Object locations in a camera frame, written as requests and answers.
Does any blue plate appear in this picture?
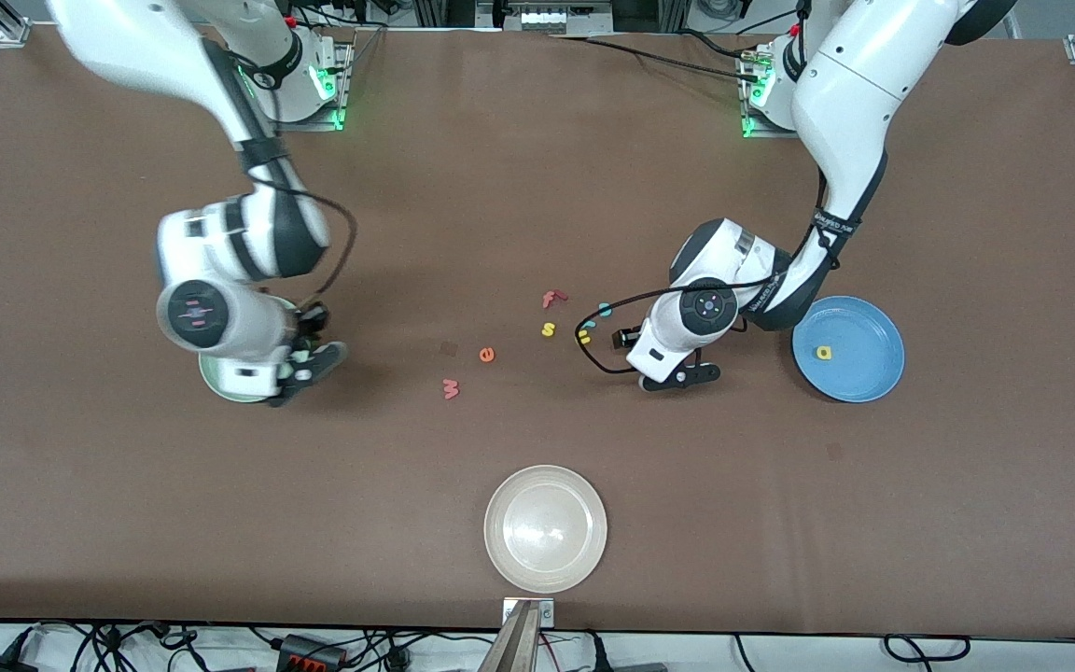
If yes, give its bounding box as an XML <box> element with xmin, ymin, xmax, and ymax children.
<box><xmin>791</xmin><ymin>296</ymin><xmax>906</xmax><ymax>404</ymax></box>

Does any aluminium frame profile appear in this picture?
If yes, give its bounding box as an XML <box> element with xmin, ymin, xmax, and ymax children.
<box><xmin>412</xmin><ymin>0</ymin><xmax>482</xmax><ymax>29</ymax></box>

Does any looped black floor cable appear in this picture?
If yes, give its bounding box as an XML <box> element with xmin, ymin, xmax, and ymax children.
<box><xmin>883</xmin><ymin>635</ymin><xmax>972</xmax><ymax>665</ymax></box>

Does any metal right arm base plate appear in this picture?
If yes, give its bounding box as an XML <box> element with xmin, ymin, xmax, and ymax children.
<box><xmin>258</xmin><ymin>42</ymin><xmax>354</xmax><ymax>133</ymax></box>

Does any pale green plate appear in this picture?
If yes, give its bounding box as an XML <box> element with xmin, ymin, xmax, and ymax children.
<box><xmin>199</xmin><ymin>296</ymin><xmax>314</xmax><ymax>404</ymax></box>

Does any small metal mast bracket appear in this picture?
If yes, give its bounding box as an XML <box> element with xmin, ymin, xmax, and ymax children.
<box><xmin>502</xmin><ymin>597</ymin><xmax>555</xmax><ymax>628</ymax></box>

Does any white plate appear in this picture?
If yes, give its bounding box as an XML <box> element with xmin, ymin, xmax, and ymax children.
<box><xmin>483</xmin><ymin>465</ymin><xmax>609</xmax><ymax>595</ymax></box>

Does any brown table cover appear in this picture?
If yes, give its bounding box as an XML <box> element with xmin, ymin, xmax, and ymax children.
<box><xmin>0</xmin><ymin>21</ymin><xmax>1075</xmax><ymax>637</ymax></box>

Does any aluminium camera mast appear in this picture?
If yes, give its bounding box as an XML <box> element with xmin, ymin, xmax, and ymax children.
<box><xmin>480</xmin><ymin>602</ymin><xmax>543</xmax><ymax>672</ymax></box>

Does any thin black table cable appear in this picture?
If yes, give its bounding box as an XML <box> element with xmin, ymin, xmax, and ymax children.
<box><xmin>547</xmin><ymin>33</ymin><xmax>767</xmax><ymax>80</ymax></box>

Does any grey control box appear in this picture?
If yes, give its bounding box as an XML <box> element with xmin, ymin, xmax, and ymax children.
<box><xmin>477</xmin><ymin>0</ymin><xmax>613</xmax><ymax>36</ymax></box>

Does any black and red power strip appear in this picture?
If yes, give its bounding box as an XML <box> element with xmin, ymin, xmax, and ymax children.
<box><xmin>278</xmin><ymin>635</ymin><xmax>349</xmax><ymax>669</ymax></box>

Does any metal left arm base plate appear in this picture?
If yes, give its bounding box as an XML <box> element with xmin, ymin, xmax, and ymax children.
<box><xmin>741</xmin><ymin>47</ymin><xmax>802</xmax><ymax>141</ymax></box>

